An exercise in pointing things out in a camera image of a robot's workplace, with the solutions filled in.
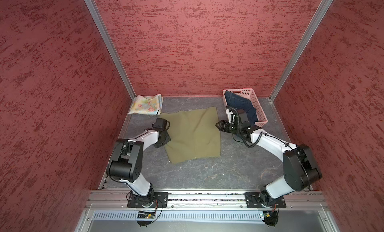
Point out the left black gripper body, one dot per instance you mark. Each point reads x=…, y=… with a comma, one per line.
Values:
x=166, y=139

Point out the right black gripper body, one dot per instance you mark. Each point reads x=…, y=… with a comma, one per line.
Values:
x=233, y=127

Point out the olive green skirt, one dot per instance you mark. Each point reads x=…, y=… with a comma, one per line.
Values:
x=193, y=134

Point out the floral pastel skirt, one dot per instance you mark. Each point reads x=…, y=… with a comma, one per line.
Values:
x=147, y=105

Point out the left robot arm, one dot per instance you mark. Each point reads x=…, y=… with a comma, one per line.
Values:
x=125, y=166

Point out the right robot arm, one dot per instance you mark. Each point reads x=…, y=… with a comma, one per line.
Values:
x=300, y=168

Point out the blue denim skirt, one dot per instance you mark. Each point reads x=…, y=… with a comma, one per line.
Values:
x=238, y=102

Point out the pink plastic basket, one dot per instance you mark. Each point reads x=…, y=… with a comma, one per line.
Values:
x=249, y=94

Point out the left circuit board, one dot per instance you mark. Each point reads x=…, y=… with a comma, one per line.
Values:
x=146, y=215

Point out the circuit board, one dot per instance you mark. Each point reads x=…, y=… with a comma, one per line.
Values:
x=270, y=215
x=146, y=215

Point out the right circuit board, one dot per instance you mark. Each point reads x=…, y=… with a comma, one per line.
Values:
x=270, y=215

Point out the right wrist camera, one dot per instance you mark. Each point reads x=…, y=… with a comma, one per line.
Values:
x=236, y=115

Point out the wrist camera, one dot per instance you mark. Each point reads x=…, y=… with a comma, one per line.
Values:
x=161, y=124
x=236, y=115

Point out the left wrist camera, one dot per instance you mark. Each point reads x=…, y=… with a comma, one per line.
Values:
x=161, y=124

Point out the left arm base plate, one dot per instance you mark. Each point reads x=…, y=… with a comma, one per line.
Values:
x=152, y=200

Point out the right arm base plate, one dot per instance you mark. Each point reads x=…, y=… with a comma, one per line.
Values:
x=263, y=201

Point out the aluminium front rail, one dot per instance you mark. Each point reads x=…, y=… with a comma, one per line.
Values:
x=205, y=200

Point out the left corner aluminium post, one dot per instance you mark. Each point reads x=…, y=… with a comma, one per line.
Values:
x=92, y=8

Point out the corner aluminium post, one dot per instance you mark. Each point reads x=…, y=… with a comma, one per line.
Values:
x=305, y=39
x=92, y=8

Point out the right corner aluminium post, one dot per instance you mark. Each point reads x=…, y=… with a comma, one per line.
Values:
x=305, y=39

